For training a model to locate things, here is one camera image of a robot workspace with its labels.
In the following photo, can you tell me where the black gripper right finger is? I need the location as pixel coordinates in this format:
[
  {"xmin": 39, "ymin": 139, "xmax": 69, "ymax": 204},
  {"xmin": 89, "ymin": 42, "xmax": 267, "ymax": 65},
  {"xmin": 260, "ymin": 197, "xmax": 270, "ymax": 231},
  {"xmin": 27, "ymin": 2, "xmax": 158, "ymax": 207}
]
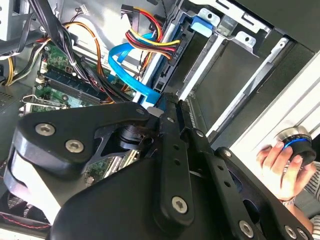
[{"xmin": 178, "ymin": 99, "xmax": 315, "ymax": 240}]

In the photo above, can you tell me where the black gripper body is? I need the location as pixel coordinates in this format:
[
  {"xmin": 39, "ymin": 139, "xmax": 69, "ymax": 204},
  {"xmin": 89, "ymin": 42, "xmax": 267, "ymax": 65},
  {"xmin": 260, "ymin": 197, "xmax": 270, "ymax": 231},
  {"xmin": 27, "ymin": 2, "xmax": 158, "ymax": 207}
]
[{"xmin": 49, "ymin": 126, "xmax": 276, "ymax": 240}]

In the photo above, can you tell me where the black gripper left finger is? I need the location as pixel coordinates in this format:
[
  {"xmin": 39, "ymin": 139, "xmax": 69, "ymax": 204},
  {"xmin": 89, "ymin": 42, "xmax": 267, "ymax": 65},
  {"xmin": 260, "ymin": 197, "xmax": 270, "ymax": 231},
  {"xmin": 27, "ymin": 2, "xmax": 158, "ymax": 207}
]
[{"xmin": 3, "ymin": 93, "xmax": 197, "ymax": 225}]

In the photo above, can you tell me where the round black tool blue ring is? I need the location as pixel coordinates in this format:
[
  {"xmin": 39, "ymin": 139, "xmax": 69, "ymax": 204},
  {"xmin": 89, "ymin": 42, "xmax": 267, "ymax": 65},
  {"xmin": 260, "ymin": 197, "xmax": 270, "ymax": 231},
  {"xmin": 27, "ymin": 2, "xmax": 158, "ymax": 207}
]
[{"xmin": 274, "ymin": 125, "xmax": 317, "ymax": 167}]

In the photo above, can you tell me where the blue data wire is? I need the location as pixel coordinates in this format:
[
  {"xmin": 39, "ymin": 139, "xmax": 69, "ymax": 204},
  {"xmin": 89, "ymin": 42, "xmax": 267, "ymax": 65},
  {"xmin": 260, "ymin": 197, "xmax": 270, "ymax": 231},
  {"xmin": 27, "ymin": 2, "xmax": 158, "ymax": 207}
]
[{"xmin": 107, "ymin": 42, "xmax": 166, "ymax": 111}]

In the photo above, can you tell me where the hard disk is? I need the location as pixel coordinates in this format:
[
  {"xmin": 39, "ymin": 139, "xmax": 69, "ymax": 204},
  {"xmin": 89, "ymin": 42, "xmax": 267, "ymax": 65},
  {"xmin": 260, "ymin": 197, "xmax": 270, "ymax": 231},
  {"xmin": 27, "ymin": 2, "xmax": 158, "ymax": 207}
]
[{"xmin": 132, "ymin": 12, "xmax": 266, "ymax": 136}]

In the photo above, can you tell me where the red yellow black power wire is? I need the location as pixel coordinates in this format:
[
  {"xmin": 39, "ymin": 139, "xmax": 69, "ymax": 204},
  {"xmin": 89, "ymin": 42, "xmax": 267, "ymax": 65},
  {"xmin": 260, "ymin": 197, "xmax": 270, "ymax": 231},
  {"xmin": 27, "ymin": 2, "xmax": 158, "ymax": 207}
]
[{"xmin": 119, "ymin": 3, "xmax": 182, "ymax": 61}]

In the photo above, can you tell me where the person's hand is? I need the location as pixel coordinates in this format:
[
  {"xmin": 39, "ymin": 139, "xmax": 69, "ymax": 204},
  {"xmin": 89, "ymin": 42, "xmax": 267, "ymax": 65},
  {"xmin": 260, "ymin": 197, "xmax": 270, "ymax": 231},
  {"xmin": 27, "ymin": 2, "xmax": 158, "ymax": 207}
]
[{"xmin": 256, "ymin": 141, "xmax": 318, "ymax": 201}]

